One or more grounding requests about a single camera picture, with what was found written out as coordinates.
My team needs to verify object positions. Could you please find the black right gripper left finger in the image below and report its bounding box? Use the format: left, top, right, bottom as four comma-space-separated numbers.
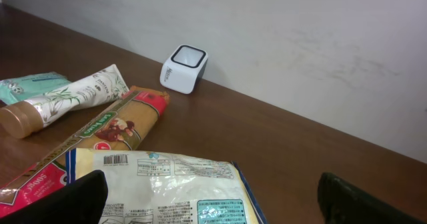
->
1, 170, 108, 224

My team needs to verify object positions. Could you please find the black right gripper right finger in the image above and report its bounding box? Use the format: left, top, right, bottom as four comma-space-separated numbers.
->
318, 173, 424, 224

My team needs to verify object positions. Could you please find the white blue noodle bag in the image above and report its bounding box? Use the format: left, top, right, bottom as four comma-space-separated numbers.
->
65, 148, 266, 224

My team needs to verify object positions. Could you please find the orange spaghetti packet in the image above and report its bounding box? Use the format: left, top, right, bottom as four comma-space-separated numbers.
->
1, 86, 169, 217

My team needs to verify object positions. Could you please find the white floral cream tube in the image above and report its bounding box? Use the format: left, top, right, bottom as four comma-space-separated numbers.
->
1, 64, 129, 139

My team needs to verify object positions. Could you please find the teal wet wipes pack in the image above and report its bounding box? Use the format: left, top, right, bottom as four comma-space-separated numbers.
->
1, 72, 70, 105

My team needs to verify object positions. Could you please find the white barcode scanner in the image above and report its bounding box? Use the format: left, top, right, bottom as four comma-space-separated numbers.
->
159, 45, 208, 94

